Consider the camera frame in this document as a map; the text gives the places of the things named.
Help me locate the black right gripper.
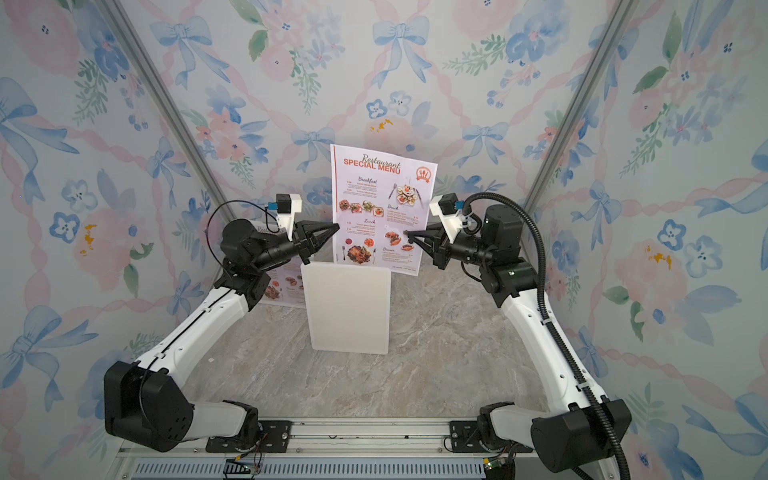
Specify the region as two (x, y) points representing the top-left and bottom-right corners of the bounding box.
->
(410, 222), (496, 271)

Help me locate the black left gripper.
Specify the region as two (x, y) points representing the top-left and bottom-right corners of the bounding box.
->
(256, 224), (340, 275)

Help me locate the restaurant special menu sheet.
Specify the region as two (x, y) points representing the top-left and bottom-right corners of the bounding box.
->
(259, 263), (308, 310)

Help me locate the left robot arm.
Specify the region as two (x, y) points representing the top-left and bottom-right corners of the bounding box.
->
(104, 219), (339, 452)

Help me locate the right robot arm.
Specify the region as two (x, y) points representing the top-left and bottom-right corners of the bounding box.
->
(408, 195), (632, 479)

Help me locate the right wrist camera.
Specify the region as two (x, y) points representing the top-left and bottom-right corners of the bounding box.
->
(429, 193), (469, 244)

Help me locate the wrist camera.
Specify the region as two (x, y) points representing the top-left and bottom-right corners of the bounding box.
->
(429, 193), (469, 244)
(267, 194), (303, 240)

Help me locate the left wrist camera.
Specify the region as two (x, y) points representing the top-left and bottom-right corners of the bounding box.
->
(267, 194), (303, 240)

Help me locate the black corrugated cable conduit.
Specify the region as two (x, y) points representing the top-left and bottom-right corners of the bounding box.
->
(461, 191), (631, 480)

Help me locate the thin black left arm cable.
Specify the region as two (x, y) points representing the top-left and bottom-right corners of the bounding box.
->
(137, 199), (280, 433)

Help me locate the aluminium frame post right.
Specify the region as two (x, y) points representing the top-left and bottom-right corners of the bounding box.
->
(525, 0), (637, 213)

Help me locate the aluminium frame post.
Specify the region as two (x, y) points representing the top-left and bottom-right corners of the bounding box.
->
(95, 0), (235, 222)
(525, 0), (637, 213)

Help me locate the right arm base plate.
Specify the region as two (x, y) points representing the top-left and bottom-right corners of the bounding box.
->
(444, 420), (533, 456)

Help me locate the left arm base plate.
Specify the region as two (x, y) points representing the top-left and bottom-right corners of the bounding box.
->
(205, 420), (293, 454)

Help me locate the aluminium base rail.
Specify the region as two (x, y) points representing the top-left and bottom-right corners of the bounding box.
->
(110, 416), (625, 480)

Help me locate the aluminium frame post left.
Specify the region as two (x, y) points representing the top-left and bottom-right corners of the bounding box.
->
(95, 0), (235, 222)

